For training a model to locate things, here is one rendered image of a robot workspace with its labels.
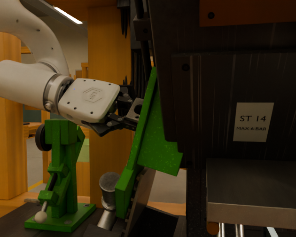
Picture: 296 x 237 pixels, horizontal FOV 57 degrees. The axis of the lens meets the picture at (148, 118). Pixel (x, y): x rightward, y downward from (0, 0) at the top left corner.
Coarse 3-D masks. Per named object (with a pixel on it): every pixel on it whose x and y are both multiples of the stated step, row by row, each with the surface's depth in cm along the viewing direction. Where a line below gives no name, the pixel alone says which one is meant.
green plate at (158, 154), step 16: (144, 112) 43; (160, 112) 44; (144, 128) 44; (160, 128) 44; (144, 144) 45; (160, 144) 44; (176, 144) 44; (128, 160) 44; (144, 160) 45; (160, 160) 44; (176, 160) 44; (176, 176) 44
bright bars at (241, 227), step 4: (220, 224) 38; (224, 224) 38; (236, 224) 37; (220, 228) 37; (224, 228) 37; (236, 228) 37; (240, 228) 37; (220, 232) 37; (224, 232) 37; (236, 232) 37; (240, 232) 36; (216, 236) 37; (220, 236) 36; (224, 236) 37; (236, 236) 36; (240, 236) 36
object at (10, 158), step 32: (0, 32) 90; (96, 32) 83; (128, 32) 81; (96, 64) 84; (128, 64) 82; (0, 128) 92; (0, 160) 93; (96, 160) 86; (0, 192) 94; (96, 192) 86
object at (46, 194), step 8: (80, 128) 78; (80, 136) 78; (80, 144) 79; (64, 160) 72; (48, 168) 71; (56, 168) 70; (64, 168) 71; (56, 176) 70; (64, 176) 72; (48, 184) 71; (64, 184) 71; (40, 192) 67; (48, 192) 67; (56, 192) 70; (64, 192) 70; (40, 200) 67; (48, 200) 66; (56, 200) 68
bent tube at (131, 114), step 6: (138, 102) 54; (132, 108) 53; (138, 108) 54; (132, 114) 52; (138, 114) 52; (132, 120) 51; (102, 216) 52; (108, 216) 51; (114, 216) 52; (102, 222) 51; (108, 222) 51; (114, 222) 52; (108, 228) 50
